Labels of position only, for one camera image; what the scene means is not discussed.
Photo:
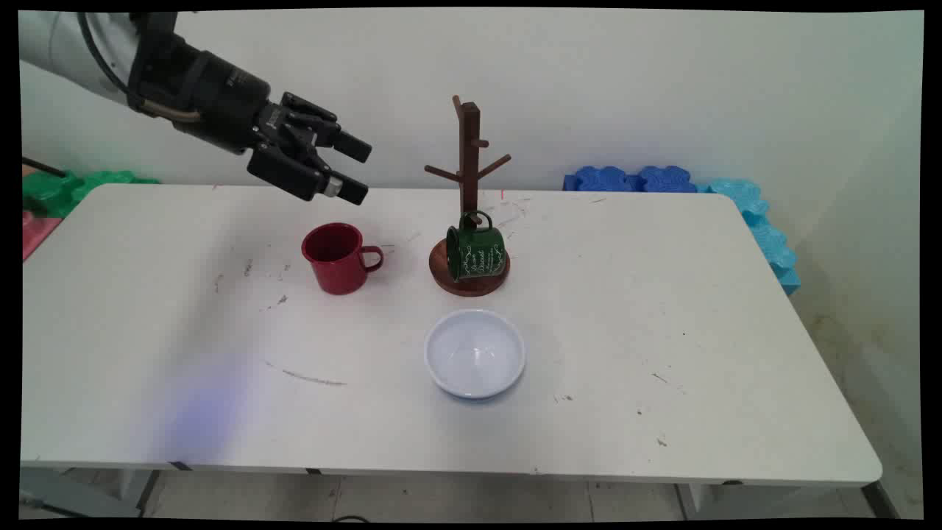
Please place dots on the red enamel mug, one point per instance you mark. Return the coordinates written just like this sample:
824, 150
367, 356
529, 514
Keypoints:
337, 265

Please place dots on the pink foam puzzle mat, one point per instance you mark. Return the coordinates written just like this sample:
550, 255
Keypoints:
37, 234

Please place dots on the wooden mug tree stand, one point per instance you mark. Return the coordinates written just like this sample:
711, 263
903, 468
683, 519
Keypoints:
469, 147

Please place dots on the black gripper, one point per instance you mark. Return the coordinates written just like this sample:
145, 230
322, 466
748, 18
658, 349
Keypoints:
221, 103

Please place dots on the blue foam puzzle mat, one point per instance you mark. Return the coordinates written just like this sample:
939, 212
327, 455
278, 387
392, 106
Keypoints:
666, 179
603, 179

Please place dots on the white ceramic bowl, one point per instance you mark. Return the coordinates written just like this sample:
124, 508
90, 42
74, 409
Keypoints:
475, 357

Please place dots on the green enamel mug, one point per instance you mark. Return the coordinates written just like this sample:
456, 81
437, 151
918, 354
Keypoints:
475, 254

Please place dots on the grey table leg frame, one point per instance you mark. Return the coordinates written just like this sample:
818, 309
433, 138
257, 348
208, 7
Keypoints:
81, 497

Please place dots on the cyan foam puzzle mat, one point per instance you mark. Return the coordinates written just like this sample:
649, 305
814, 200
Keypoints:
789, 280
773, 246
739, 195

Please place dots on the thin black rod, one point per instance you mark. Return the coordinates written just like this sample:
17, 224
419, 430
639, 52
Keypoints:
44, 167

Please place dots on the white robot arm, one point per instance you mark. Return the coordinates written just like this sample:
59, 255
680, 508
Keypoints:
66, 51

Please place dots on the green foam puzzle mat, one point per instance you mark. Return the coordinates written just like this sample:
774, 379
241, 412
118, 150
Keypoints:
55, 193

